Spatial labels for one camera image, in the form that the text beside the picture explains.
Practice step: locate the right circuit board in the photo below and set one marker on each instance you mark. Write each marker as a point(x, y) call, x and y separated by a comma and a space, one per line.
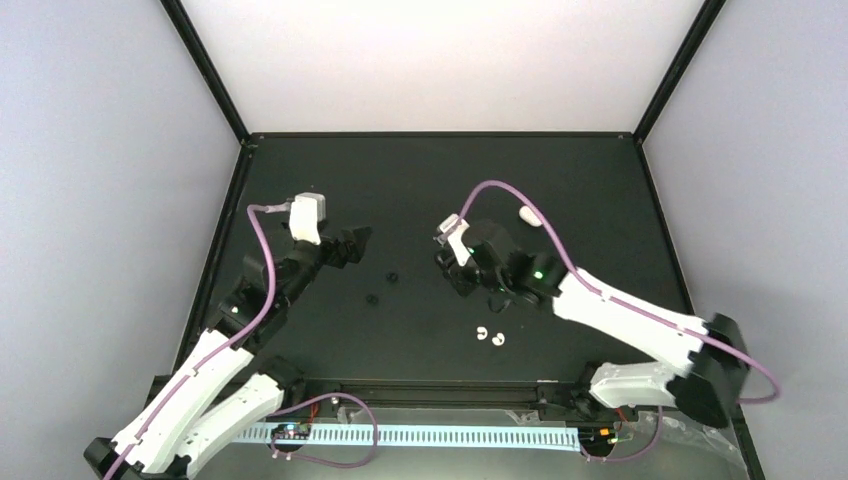
point(603, 436)

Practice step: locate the circuit board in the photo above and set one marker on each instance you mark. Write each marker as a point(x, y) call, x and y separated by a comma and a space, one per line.
point(291, 432)
point(603, 436)

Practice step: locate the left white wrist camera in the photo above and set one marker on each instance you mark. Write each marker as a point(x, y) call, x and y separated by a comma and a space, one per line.
point(307, 210)

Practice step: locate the white charging case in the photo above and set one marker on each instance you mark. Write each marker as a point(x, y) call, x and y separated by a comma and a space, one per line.
point(529, 217)

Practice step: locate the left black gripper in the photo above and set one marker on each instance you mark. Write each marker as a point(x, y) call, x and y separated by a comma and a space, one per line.
point(352, 245)

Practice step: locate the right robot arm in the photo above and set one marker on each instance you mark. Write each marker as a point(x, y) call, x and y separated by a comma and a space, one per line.
point(693, 367)

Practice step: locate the light blue cable duct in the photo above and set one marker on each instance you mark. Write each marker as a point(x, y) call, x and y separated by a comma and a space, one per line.
point(434, 436)

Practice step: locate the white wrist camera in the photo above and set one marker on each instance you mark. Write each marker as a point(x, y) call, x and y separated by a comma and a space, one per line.
point(307, 210)
point(449, 235)

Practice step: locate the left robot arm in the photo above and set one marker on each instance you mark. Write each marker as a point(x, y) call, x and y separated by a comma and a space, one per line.
point(188, 423)

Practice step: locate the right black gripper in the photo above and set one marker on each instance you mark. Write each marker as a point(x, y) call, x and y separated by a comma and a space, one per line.
point(462, 285)

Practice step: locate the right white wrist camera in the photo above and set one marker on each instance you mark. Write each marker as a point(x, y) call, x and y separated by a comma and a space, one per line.
point(449, 235)

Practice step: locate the left circuit board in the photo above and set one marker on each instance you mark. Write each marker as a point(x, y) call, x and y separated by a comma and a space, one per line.
point(291, 432)

